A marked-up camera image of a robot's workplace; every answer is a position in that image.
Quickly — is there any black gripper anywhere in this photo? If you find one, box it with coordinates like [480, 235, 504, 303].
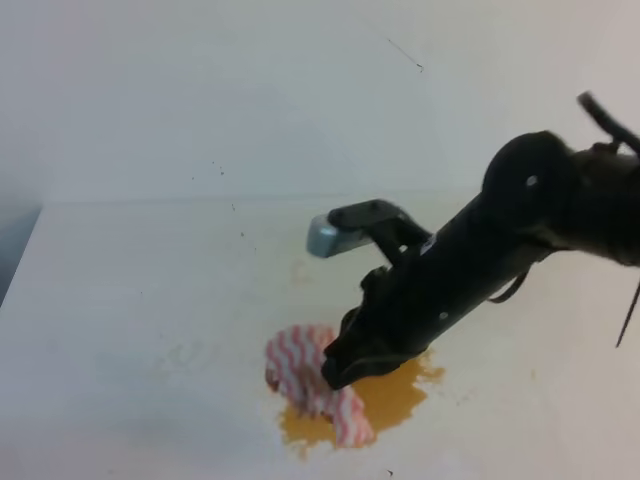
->
[323, 198, 545, 390]

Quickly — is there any pink white striped rag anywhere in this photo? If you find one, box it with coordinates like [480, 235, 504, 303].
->
[265, 324, 375, 448]

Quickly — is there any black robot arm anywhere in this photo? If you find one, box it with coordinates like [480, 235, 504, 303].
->
[322, 131, 639, 390]

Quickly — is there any brown coffee stain puddle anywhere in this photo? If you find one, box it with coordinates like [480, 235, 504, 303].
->
[278, 352, 445, 459]

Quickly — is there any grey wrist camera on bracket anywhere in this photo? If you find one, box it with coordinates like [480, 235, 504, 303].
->
[306, 199, 433, 265]

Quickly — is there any black cable with zip ties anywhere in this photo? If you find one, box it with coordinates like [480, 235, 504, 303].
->
[487, 91, 640, 349]

